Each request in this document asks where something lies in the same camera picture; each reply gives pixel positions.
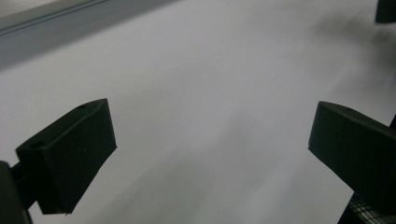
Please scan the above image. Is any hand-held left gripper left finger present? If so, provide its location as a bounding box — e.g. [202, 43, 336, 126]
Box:
[15, 98, 118, 216]

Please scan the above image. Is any dark object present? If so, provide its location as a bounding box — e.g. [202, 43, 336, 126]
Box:
[375, 0, 396, 23]

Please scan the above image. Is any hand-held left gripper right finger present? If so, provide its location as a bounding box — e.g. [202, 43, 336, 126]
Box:
[307, 101, 396, 216]

